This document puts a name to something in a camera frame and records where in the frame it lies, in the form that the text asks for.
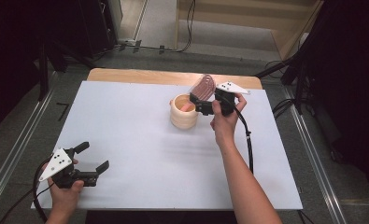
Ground black tape floor mark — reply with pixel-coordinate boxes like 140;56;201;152
55;102;71;122

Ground metal floor rail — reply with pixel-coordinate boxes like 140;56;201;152
0;88;55;213
281;85;348;224

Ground person's right hand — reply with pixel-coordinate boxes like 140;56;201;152
209;92;248;147

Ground pink hairbrush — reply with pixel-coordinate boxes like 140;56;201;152
179;74;218;113

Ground white table cover board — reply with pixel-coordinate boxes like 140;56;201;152
31;80;304;211

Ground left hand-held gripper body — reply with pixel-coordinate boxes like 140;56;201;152
38;147;100;189

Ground hand-held gripper cable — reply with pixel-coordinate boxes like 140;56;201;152
0;157;56;224
222;94;255;175

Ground black metal stand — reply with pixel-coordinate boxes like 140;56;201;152
35;38;96;102

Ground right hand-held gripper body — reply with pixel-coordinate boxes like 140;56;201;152
194;80;251;118

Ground black floor cable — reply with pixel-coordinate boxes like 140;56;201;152
115;0;197;54

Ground black tripod stand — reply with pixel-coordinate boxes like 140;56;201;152
255;46;312;116

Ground coiled black floor cables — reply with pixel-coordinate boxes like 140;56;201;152
271;97;296;120

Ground black cabinet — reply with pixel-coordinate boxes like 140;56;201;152
78;0;119;58

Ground left hand-held gripper cable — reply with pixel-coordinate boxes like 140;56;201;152
0;157;56;224

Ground cream ribbed cup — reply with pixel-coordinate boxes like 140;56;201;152
168;93;201;131

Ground wooden platform step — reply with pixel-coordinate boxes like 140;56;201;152
174;0;325;62

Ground person's left hand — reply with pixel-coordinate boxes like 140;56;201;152
41;158;85;217

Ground right hand-held gripper cable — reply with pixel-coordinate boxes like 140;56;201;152
222;94;255;175

